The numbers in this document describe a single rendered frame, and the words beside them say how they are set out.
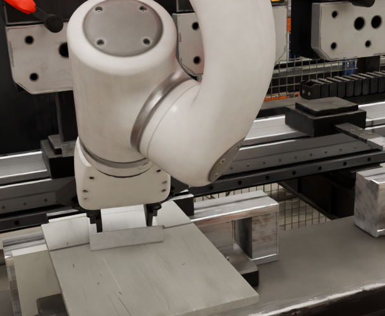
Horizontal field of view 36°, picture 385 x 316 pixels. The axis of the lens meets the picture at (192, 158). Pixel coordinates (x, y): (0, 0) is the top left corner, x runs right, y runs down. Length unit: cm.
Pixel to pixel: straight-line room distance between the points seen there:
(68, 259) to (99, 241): 4
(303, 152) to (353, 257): 32
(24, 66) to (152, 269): 27
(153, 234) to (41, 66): 23
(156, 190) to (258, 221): 28
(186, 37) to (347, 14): 23
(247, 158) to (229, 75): 73
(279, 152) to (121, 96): 74
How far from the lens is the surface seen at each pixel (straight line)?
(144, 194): 63
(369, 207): 100
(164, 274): 64
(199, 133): 43
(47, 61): 70
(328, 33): 83
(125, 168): 54
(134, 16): 46
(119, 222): 76
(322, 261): 92
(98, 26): 45
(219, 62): 41
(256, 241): 88
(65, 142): 76
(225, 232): 85
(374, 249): 97
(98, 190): 61
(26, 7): 66
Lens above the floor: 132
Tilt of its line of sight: 19 degrees down
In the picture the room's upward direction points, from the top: 2 degrees counter-clockwise
